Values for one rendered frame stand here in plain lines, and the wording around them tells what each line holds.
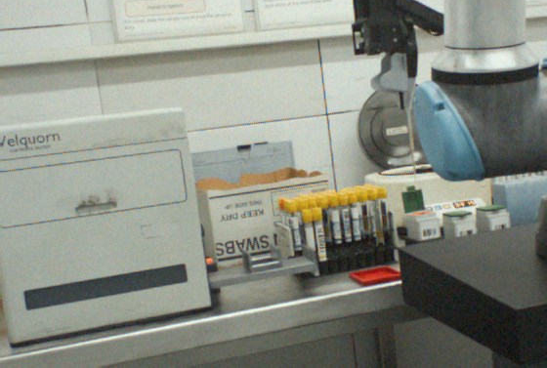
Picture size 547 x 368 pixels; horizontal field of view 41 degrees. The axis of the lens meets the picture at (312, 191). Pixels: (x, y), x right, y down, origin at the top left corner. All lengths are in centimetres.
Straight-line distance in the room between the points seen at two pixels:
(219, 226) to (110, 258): 36
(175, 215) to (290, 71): 77
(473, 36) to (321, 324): 52
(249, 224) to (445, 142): 66
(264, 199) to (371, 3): 42
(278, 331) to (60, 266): 32
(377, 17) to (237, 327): 53
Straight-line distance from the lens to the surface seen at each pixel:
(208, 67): 170
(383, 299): 110
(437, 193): 147
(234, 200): 136
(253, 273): 109
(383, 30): 118
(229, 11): 172
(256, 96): 171
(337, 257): 121
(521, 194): 136
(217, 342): 105
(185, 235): 105
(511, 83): 78
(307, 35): 172
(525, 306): 74
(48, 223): 105
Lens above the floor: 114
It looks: 6 degrees down
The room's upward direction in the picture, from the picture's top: 7 degrees counter-clockwise
